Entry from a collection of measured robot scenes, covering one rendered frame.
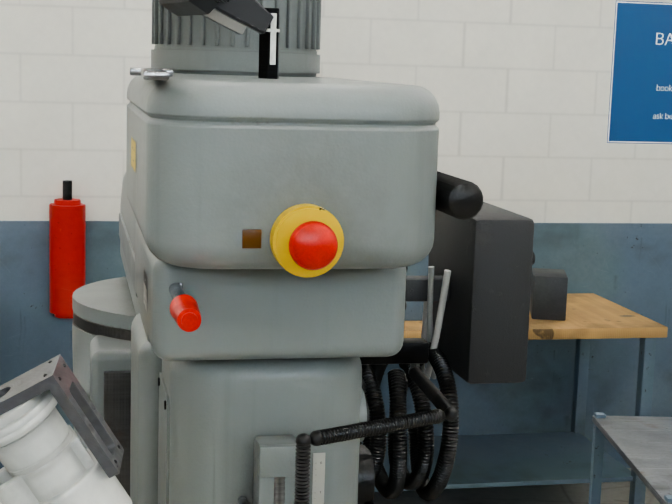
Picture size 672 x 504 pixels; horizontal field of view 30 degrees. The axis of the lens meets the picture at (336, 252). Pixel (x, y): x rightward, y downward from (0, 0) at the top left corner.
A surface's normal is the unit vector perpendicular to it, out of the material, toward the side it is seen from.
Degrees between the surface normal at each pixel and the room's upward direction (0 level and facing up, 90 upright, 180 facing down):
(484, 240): 90
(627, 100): 90
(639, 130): 90
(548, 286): 90
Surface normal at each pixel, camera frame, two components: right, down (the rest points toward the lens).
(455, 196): 0.21, 0.15
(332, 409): 0.48, 0.14
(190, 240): -0.28, 0.14
